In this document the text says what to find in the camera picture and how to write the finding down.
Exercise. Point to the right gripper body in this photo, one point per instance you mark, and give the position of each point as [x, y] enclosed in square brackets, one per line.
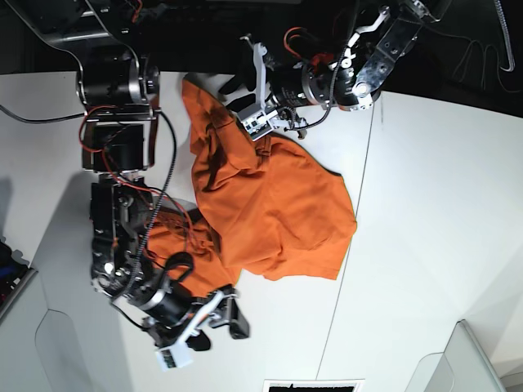
[170, 312]

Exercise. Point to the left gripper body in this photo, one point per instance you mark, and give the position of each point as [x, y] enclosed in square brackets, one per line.
[278, 91]

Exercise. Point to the orange t-shirt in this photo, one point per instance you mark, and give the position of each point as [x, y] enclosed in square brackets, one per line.
[266, 206]

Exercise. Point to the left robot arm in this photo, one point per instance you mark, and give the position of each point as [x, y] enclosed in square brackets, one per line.
[346, 70]

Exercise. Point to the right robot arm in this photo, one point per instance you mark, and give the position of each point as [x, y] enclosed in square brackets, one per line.
[118, 86]

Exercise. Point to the black white marker card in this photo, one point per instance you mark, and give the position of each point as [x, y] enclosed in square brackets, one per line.
[352, 385]

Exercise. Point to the grey panel bottom left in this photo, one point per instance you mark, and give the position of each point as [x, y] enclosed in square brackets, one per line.
[43, 349]

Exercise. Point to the grey panel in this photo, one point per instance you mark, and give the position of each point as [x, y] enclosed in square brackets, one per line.
[462, 366]
[43, 349]

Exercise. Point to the blue black clutter bin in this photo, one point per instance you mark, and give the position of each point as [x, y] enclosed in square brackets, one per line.
[14, 276]

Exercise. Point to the grey panel bottom right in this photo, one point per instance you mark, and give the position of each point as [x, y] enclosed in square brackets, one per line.
[462, 366]

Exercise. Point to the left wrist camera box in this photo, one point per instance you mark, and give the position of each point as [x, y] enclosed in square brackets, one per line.
[255, 122]

